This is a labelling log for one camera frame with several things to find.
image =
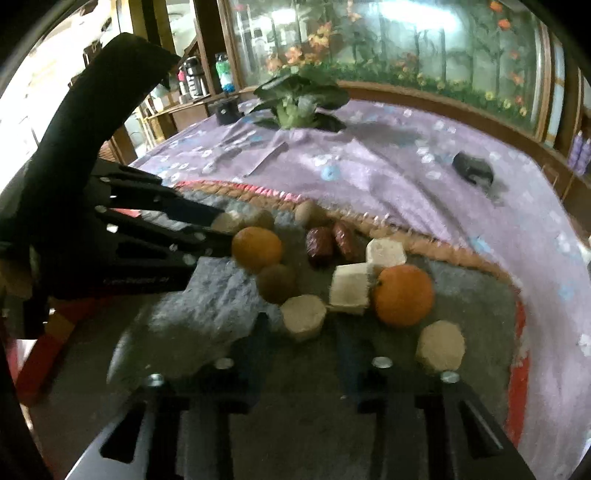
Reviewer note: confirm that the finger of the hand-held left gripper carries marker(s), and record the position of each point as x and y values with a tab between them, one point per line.
175	242
175	203

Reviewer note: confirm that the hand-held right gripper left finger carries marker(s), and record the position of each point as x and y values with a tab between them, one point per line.
255	344

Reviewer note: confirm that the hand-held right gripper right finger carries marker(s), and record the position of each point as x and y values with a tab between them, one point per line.
352	355

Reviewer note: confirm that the grey cloth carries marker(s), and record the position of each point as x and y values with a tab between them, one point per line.
207	300

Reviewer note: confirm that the beige square block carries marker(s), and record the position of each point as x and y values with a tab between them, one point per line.
351	288

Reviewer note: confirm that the orange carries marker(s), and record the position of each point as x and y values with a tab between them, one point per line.
404	295
256	249

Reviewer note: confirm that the red date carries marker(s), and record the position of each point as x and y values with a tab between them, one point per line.
318	247
347	240

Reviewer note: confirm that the red cardboard box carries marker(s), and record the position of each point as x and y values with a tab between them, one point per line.
46	350

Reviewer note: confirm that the grey mat with braided edge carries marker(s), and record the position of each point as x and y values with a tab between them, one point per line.
300	424

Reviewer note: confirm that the wooden shelf unit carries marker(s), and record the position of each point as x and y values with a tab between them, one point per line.
184	110

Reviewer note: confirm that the small black cylinder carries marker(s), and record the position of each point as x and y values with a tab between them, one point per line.
225	110

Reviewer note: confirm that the dark thermos flask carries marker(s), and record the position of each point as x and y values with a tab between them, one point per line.
193	78

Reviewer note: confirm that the green plastic bottle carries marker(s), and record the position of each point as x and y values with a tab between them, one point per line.
225	73

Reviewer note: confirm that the green leafy vegetable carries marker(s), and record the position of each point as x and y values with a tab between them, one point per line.
295	104

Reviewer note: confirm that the purple floral blanket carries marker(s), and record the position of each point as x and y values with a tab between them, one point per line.
369	161

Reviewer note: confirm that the floral painted glass panel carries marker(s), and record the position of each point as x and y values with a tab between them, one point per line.
392	41

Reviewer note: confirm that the purple bottle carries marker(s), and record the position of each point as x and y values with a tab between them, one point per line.
575	150
586	157

